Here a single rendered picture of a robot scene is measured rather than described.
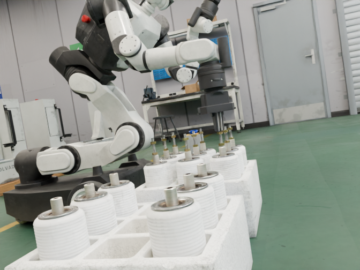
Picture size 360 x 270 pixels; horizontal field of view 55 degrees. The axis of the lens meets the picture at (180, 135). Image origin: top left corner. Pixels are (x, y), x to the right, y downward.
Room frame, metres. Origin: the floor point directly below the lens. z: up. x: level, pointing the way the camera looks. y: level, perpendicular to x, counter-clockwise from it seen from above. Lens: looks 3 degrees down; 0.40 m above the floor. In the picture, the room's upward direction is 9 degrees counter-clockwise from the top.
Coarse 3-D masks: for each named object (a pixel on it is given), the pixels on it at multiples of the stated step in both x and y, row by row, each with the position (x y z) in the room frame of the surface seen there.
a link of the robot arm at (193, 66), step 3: (189, 63) 1.76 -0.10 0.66; (192, 63) 1.75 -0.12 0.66; (195, 63) 1.75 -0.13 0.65; (198, 63) 1.77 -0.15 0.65; (186, 66) 1.77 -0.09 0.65; (189, 66) 1.76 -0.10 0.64; (192, 66) 1.76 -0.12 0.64; (195, 66) 1.76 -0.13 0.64; (198, 66) 1.78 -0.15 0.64; (189, 69) 1.75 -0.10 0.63; (192, 69) 1.75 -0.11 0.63; (195, 69) 1.77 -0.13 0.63; (192, 72) 1.74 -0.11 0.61; (195, 72) 1.77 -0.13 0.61; (192, 75) 1.74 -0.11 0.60; (195, 75) 1.78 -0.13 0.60; (192, 78) 1.74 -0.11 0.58
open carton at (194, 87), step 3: (198, 81) 5.90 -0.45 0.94; (192, 84) 5.89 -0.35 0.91; (195, 84) 5.86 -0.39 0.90; (183, 87) 6.03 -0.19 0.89; (186, 87) 5.96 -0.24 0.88; (189, 87) 5.93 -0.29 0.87; (192, 87) 5.90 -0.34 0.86; (195, 87) 5.87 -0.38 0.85; (198, 87) 5.94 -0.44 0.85; (186, 90) 5.96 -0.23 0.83; (189, 90) 5.93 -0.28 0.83; (192, 90) 5.90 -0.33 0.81; (195, 90) 5.87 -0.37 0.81; (198, 90) 5.92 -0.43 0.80; (186, 93) 5.97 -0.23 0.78
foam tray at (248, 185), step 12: (252, 168) 1.21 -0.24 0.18; (228, 180) 1.06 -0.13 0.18; (240, 180) 1.04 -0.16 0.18; (252, 180) 1.15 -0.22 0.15; (144, 192) 1.12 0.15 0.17; (156, 192) 1.11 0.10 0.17; (228, 192) 1.04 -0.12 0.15; (240, 192) 1.03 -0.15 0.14; (252, 192) 1.10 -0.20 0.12; (252, 204) 1.05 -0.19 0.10; (252, 216) 1.03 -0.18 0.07; (252, 228) 1.03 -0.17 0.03
